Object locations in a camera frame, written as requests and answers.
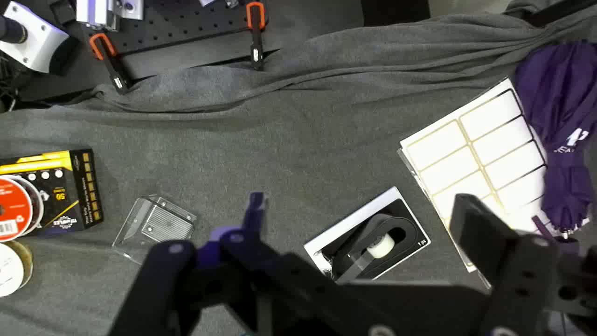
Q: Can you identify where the white ribbon spool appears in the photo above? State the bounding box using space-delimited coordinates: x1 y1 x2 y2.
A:
0 241 33 299

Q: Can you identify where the clear plastic packet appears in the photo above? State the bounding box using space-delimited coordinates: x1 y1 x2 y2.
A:
110 193 199 267

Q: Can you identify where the orange black clamp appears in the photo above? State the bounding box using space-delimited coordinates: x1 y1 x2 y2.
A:
242 0 268 68
87 32 136 96

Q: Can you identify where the purple cloth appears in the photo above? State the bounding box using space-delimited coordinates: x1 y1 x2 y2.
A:
511 40 597 236

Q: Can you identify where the white mount bracket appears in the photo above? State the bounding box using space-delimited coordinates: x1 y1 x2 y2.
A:
0 0 70 75

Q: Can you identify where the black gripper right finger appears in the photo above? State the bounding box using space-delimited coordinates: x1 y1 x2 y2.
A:
445 193 559 336

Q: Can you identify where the white ice cube tray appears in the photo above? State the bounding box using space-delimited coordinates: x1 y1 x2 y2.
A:
397 77 552 295

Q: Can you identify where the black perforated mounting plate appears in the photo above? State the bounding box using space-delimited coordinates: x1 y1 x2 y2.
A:
91 0 263 55

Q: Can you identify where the black yellow wire package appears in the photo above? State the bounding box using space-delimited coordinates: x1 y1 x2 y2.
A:
0 148 106 245

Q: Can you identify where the black tape dispenser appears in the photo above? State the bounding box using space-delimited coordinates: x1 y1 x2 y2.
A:
322 211 408 286

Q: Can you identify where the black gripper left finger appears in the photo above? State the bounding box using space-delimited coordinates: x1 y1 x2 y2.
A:
108 239 201 336

